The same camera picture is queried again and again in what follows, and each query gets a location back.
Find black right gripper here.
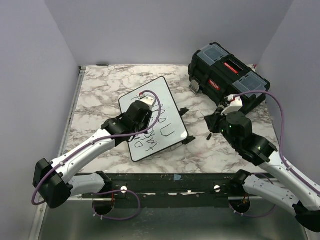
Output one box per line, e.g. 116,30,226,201
205,107,239,149

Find white whiteboard black frame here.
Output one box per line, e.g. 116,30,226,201
118,76,196,163

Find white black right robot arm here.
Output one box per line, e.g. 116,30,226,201
204,111,320,233

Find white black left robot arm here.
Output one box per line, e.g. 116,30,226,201
32,95,156,209

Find black red toolbox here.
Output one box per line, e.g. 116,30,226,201
188,42,270,107

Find blue tape piece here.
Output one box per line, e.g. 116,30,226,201
173,174,182,181

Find black mounting base bar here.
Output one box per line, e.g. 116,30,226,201
67,172,286,208

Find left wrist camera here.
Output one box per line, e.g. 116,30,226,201
138,93,156,110

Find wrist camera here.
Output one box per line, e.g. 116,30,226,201
138,93,156,110
220,94,243,116

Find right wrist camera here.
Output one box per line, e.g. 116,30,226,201
220,94,243,116

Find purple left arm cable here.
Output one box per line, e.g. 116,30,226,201
31,89,161,221

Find small dark object at wall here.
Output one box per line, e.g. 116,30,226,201
96,63,109,67

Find aluminium side rail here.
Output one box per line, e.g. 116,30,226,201
57,66,87,157

